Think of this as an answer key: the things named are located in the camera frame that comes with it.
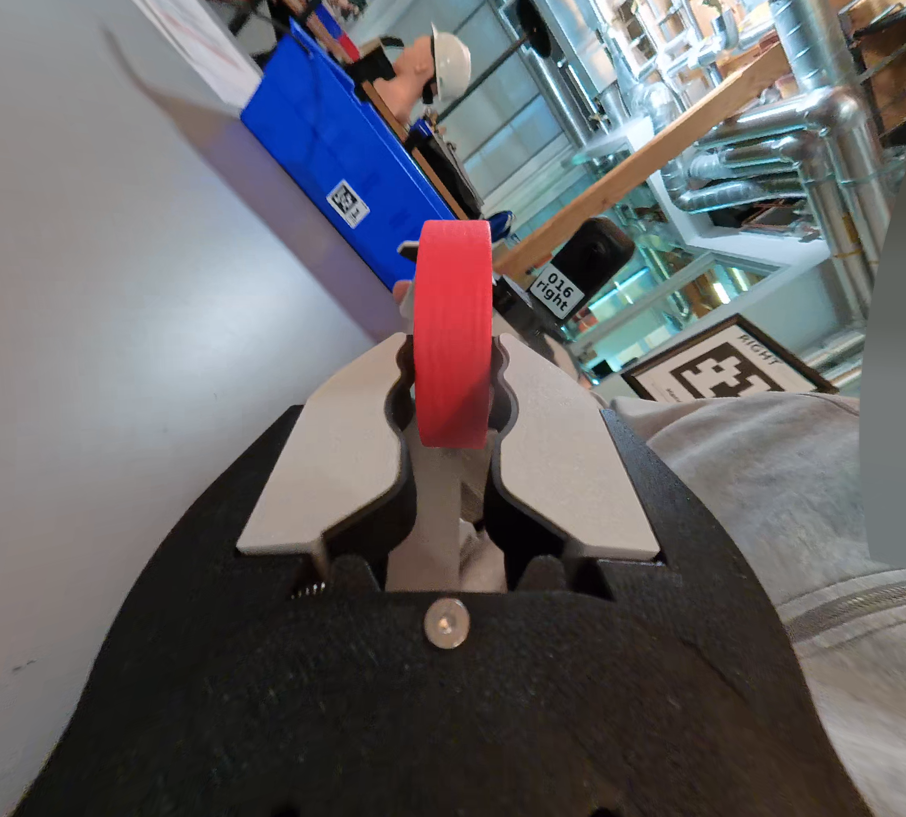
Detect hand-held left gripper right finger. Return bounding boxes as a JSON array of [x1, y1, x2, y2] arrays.
[[488, 333, 663, 559]]

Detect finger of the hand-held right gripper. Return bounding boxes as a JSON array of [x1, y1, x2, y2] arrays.
[[493, 311, 569, 372], [391, 240, 426, 324]]

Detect framed black-white marker sign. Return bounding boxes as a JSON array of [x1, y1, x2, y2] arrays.
[[621, 313, 841, 405]]

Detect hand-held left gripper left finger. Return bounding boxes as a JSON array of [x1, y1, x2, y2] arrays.
[[237, 333, 416, 574]]

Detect red tape roll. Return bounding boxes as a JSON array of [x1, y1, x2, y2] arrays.
[[412, 220, 494, 448]]

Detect white hard hat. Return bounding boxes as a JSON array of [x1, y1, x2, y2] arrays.
[[430, 23, 473, 103]]

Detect blue plastic bin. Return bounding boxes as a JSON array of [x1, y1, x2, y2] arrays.
[[241, 17, 516, 292]]

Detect silver metal duct pipes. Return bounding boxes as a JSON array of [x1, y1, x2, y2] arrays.
[[665, 0, 894, 330]]

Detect white paper sheet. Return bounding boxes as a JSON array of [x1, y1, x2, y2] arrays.
[[53, 0, 264, 109]]

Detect long wooden beam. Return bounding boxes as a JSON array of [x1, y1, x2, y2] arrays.
[[493, 41, 792, 282]]

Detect mannequin head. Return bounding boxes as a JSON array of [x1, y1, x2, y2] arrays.
[[388, 35, 443, 125]]

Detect black disc on rod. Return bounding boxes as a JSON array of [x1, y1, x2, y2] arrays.
[[463, 0, 554, 98]]

